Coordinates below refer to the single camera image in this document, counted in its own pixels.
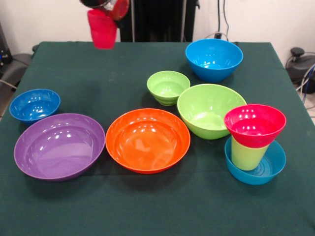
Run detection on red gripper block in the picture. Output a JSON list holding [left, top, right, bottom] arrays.
[[105, 0, 130, 29]]

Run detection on pink cup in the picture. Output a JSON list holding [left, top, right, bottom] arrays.
[[87, 9, 118, 50]]

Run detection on small dark blue bowl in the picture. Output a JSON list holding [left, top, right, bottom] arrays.
[[9, 88, 62, 124]]

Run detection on large green bowl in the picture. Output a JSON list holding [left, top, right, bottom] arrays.
[[177, 84, 248, 141]]

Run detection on pink bowl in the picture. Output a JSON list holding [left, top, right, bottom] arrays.
[[223, 104, 287, 149]]

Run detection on green cup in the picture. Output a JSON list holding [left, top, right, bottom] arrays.
[[230, 136, 271, 172]]

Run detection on light blue ribbed bowl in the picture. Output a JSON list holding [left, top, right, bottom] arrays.
[[224, 136, 287, 185]]

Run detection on small green bowl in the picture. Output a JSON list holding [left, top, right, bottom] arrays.
[[146, 70, 191, 107]]

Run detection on large blue bowl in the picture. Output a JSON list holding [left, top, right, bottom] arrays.
[[185, 38, 244, 83]]

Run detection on black equipment case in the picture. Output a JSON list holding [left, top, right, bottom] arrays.
[[0, 22, 13, 72]]

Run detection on orange bowl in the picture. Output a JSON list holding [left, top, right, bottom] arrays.
[[105, 108, 191, 175]]

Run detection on purple bowl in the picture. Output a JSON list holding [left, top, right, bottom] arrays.
[[13, 113, 106, 182]]

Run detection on dark green tablecloth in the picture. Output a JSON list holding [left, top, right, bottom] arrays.
[[0, 41, 315, 236]]

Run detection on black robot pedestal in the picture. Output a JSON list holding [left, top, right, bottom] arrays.
[[113, 0, 200, 42]]

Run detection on black pedestal leg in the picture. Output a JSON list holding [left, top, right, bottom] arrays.
[[285, 47, 315, 86], [7, 53, 34, 86]]

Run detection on black wall cable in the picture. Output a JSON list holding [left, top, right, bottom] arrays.
[[218, 0, 229, 41]]

